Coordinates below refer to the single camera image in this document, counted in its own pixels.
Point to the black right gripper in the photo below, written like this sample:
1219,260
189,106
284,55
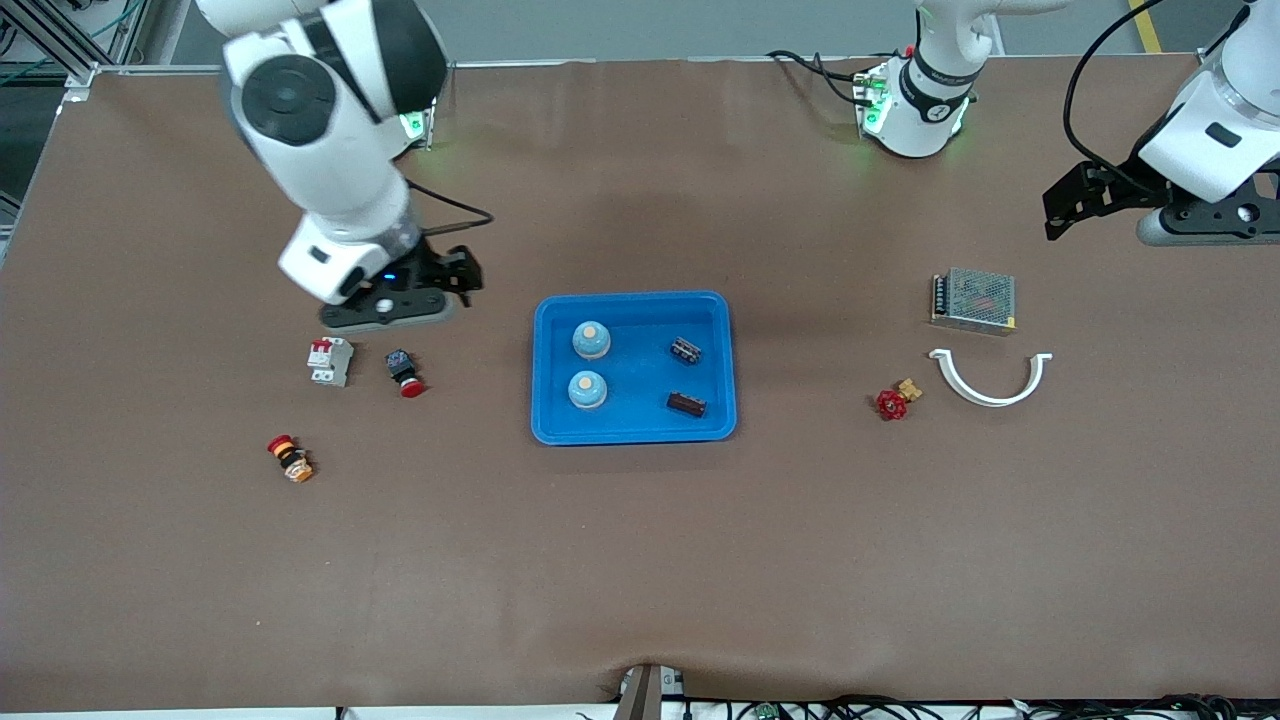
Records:
437,266

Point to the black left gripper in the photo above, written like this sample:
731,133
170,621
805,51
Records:
1113,187

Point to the blue bell white button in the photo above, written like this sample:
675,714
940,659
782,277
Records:
591,340
587,390

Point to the black small connector block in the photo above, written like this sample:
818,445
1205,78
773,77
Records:
685,350

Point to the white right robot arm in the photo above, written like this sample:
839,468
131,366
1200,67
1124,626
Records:
320,120

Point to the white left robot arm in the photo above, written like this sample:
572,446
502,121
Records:
930,100

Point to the blue plastic tray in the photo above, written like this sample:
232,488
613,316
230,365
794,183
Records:
635,420

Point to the red mushroom pushbutton black body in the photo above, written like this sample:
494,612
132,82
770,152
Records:
405,372

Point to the metal mesh power supply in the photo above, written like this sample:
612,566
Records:
972,300

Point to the yellow floor tape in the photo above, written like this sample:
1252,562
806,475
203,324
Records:
1146,25

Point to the white curved pipe clamp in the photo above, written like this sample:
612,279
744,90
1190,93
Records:
985,401

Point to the red yellow striped pushbutton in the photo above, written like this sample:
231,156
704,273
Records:
290,458

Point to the white circuit breaker red switch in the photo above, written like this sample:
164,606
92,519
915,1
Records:
330,360

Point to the aluminium frame structure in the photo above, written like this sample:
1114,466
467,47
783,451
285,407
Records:
60,45

